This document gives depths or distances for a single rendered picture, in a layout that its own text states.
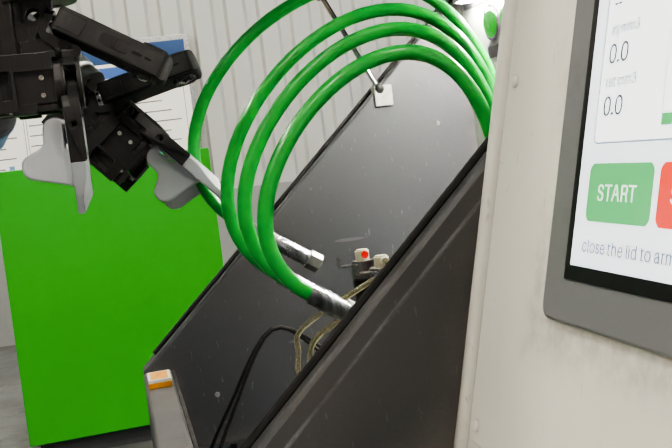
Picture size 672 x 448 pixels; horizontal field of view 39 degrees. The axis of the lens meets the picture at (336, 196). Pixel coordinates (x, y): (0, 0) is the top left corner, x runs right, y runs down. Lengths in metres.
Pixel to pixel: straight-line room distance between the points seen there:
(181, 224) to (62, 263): 0.55
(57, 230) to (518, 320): 3.78
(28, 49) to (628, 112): 0.57
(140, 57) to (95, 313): 3.52
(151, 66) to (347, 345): 0.33
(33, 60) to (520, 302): 0.49
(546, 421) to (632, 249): 0.14
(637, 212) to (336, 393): 0.30
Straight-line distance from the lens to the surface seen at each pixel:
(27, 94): 0.90
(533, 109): 0.68
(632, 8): 0.57
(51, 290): 4.37
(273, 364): 1.40
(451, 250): 0.74
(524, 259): 0.66
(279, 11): 1.07
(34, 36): 0.92
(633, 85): 0.55
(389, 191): 1.41
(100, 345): 4.40
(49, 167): 0.91
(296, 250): 1.06
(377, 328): 0.73
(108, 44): 0.90
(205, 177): 1.03
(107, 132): 1.05
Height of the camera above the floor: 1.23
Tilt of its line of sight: 3 degrees down
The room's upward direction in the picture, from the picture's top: 7 degrees counter-clockwise
